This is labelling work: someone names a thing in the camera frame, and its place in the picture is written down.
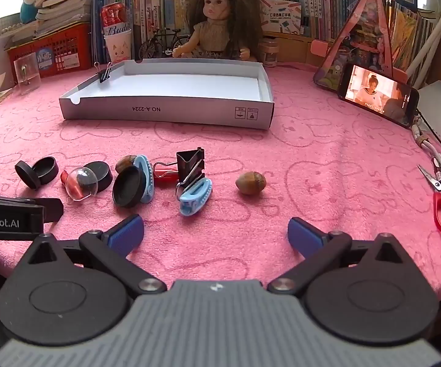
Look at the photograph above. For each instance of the large black binder clip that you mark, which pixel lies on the large black binder clip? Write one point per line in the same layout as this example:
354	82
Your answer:
189	160

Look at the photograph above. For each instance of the smartphone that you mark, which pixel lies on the smartphone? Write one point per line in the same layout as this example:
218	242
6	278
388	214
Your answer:
377	91

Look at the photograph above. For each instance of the pink house-shaped case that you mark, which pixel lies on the pink house-shaped case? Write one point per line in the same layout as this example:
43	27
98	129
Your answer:
358	34

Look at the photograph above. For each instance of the small black binder clip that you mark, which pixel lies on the small black binder clip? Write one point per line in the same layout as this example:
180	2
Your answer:
105	75

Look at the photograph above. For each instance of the blue and white plush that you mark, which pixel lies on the blue and white plush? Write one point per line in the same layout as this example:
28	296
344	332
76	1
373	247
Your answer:
27	4

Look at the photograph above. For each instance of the row of upright books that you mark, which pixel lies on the row of upright books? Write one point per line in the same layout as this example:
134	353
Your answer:
155	7

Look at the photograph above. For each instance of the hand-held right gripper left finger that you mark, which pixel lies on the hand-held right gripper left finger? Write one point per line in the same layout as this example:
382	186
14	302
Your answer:
125	235

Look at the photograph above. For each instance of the pink bunny-print cloth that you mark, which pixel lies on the pink bunny-print cloth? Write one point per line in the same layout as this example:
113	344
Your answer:
319	160

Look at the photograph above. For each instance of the light blue plastic clip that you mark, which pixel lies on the light blue plastic clip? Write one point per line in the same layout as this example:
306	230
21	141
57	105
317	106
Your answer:
147	176
193	200

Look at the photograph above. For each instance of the small lidded jar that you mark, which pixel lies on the small lidded jar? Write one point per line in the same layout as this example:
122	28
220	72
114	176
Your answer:
270	55

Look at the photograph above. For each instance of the black model bicycle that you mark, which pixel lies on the black model bicycle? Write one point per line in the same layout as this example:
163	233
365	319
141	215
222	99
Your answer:
147	51

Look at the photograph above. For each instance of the brown nut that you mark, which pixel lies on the brown nut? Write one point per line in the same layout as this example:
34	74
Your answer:
125	162
251	182

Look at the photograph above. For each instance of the red binder clip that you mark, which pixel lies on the red binder clip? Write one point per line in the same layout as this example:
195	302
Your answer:
165	177

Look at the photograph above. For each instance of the white cardboard tray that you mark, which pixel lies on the white cardboard tray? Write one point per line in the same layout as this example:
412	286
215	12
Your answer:
186	84

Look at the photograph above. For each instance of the black round cap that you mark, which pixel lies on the black round cap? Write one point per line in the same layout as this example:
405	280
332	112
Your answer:
48	168
102	174
25	174
128	189

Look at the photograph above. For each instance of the white plastic pipe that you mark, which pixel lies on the white plastic pipe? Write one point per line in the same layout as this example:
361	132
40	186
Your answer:
434	34

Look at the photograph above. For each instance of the red beer can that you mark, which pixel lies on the red beer can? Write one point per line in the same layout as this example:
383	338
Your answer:
114	17

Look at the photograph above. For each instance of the stack of books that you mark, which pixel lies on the stack of books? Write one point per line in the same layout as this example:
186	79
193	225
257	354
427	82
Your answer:
63	7

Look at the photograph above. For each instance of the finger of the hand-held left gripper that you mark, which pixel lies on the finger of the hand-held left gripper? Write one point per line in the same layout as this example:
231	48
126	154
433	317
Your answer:
53	210

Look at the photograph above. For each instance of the long-haired doll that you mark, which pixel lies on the long-haired doll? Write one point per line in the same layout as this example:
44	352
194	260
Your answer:
214	30

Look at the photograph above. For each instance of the glass mug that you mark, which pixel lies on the glass mug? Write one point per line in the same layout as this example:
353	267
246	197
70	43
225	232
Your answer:
27	76

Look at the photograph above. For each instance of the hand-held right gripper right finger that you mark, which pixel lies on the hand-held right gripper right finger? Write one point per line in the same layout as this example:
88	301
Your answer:
306	237

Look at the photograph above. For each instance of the white printed carton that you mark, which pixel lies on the white printed carton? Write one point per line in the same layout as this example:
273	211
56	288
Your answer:
281	17

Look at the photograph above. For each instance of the white paper cup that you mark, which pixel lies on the white paper cup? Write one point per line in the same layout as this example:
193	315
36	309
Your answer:
118	49

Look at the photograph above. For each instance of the wooden drawer unit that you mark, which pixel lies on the wooden drawer unit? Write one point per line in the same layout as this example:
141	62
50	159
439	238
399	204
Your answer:
300	47

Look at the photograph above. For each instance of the red plastic crate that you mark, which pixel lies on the red plastic crate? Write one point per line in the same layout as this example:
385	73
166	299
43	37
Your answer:
71	53

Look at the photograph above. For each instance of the clear plastic dome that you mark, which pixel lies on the clear plastic dome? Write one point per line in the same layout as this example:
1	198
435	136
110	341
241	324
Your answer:
86	183

